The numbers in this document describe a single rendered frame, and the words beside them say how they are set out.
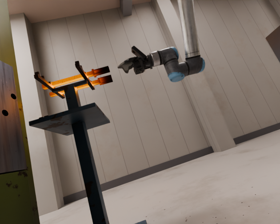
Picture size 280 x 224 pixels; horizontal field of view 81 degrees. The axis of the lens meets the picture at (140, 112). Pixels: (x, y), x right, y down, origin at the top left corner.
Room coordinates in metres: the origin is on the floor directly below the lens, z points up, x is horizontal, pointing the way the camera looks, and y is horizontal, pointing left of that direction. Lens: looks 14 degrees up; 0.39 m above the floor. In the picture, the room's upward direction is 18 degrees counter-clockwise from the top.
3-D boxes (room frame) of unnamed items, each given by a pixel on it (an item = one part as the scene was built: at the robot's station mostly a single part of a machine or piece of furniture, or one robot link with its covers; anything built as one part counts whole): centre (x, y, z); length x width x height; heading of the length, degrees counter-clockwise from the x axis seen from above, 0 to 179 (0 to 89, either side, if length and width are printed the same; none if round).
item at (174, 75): (0.95, -0.29, 0.80); 0.12 x 0.09 x 0.12; 99
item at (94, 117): (0.89, 0.35, 0.67); 0.40 x 0.30 x 0.02; 5
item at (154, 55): (0.94, -0.19, 0.92); 0.10 x 0.05 x 0.09; 5
